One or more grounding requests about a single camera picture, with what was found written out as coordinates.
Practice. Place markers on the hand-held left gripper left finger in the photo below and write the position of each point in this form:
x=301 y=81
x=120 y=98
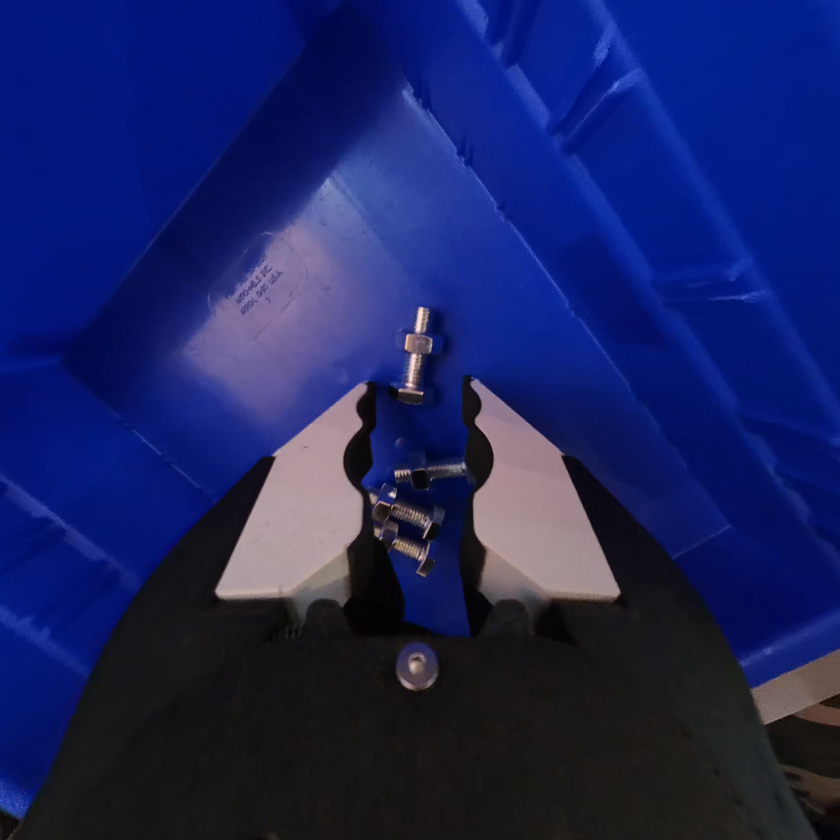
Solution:
x=295 y=525

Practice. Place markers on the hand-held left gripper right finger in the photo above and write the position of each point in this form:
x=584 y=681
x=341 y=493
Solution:
x=544 y=525

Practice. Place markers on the steel hex bolt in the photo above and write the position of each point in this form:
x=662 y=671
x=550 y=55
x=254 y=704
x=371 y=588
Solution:
x=410 y=510
x=449 y=470
x=408 y=548
x=415 y=371

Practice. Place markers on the blue storage bin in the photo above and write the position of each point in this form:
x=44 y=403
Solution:
x=197 y=164

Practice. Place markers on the person's camouflage pants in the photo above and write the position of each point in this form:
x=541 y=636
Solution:
x=807 y=774

